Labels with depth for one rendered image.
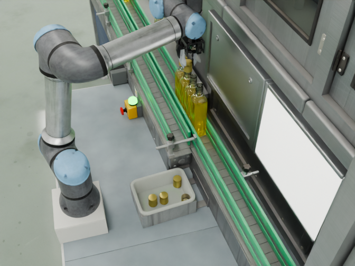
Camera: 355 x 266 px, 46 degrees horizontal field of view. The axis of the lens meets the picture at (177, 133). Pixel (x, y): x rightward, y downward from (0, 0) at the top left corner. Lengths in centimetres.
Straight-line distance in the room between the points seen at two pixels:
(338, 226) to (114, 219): 124
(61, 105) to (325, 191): 86
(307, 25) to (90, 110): 124
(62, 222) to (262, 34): 96
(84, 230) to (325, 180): 88
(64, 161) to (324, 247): 104
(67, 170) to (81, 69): 39
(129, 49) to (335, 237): 86
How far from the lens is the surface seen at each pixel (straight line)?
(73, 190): 151
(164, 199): 168
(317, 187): 129
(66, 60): 124
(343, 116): 116
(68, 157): 149
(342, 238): 58
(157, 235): 166
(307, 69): 127
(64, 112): 146
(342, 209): 55
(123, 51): 126
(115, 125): 204
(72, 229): 162
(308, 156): 129
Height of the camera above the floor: 218
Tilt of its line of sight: 46 degrees down
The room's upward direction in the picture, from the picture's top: straight up
